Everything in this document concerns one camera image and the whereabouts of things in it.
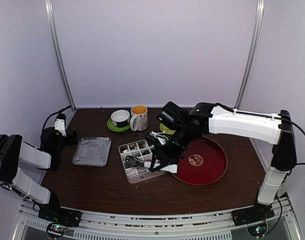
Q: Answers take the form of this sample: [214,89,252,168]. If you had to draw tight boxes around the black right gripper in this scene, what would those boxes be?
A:
[150,124,193,172]

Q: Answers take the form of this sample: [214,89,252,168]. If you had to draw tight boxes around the silver divided tin box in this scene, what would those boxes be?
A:
[118,140,166,184]

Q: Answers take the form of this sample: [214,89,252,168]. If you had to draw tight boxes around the white metal tongs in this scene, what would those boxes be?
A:
[124,131,178,174]

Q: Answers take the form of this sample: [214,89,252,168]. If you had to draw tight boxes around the bunny print tin lid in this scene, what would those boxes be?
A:
[72,137,112,167]

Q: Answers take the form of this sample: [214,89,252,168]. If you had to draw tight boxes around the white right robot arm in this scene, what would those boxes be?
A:
[144,101,297,221]

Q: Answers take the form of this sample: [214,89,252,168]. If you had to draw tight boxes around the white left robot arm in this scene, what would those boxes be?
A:
[0,113,77,222]

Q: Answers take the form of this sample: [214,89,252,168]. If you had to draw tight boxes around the lime green bowl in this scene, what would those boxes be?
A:
[159,123,176,135]

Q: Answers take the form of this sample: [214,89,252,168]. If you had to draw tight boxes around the red round tray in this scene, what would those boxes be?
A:
[173,136,228,186]

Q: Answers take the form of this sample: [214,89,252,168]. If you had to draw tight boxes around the white patterned mug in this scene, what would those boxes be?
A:
[129,105,149,132]

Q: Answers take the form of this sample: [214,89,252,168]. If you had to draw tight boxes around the green saucer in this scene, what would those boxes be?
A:
[107,119,130,132]

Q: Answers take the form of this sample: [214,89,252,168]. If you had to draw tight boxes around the dark white-lined cup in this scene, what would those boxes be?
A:
[110,109,131,123]

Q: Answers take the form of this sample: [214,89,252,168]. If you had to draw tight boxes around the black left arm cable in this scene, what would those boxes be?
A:
[42,105,73,136]

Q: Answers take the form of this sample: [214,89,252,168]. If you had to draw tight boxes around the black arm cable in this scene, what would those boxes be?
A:
[42,105,73,136]
[279,117,305,167]

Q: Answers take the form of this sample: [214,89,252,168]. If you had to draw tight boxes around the aluminium front rail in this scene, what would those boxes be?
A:
[10,198,304,240]

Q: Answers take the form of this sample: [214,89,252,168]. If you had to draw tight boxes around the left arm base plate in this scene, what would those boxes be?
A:
[38,205,82,227]

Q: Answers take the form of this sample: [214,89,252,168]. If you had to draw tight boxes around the left aluminium frame post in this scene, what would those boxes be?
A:
[44,0,77,111]

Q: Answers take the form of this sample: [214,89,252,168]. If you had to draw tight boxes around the aluminium frame post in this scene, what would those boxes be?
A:
[234,0,265,109]
[44,0,77,111]

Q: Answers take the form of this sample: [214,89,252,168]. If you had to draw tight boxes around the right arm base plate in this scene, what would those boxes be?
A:
[231,206,275,227]

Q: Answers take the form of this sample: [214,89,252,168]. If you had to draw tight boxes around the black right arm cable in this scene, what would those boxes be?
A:
[279,117,305,167]

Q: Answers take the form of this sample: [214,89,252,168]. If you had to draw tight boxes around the right aluminium frame post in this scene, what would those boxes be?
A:
[234,0,265,109]

